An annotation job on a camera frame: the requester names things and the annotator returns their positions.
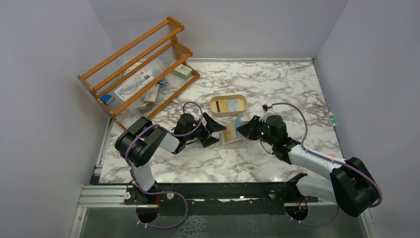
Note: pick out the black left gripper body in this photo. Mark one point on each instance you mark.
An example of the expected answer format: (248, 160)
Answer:
(202, 134)

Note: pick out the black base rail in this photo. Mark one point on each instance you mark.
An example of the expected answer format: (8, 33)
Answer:
(240, 198)

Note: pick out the grey olive small object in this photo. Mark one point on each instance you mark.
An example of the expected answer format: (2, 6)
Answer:
(145, 108)

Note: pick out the tan leather card holder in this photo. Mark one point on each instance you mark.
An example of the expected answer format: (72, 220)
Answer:
(231, 134)

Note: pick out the orange wooden rack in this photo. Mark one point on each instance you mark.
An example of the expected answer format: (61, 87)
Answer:
(158, 50)

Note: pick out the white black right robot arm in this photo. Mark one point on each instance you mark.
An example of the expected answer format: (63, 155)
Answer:
(347, 183)

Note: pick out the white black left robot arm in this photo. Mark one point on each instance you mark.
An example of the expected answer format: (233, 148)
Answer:
(139, 142)

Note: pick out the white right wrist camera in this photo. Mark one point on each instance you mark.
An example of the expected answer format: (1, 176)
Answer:
(266, 107)

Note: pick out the beige oval tray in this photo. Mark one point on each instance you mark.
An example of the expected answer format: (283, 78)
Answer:
(243, 103)

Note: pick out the grey blue credit card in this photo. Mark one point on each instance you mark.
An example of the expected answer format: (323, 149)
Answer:
(233, 105)

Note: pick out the blue white round jar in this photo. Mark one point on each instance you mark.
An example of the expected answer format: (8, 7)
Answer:
(162, 82)

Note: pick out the green white small tube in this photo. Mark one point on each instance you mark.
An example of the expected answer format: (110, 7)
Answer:
(332, 117)

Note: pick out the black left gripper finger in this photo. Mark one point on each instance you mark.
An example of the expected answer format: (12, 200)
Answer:
(212, 126)
(209, 141)

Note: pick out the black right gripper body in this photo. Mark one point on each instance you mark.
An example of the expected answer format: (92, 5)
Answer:
(262, 134)

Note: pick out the gold card with black stripe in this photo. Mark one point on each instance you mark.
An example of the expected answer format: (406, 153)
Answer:
(221, 106)

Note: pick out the blue grey eraser block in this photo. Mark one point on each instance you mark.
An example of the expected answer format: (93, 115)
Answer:
(106, 99)

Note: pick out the white printed packet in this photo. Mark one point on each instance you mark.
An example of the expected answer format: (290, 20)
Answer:
(133, 84)

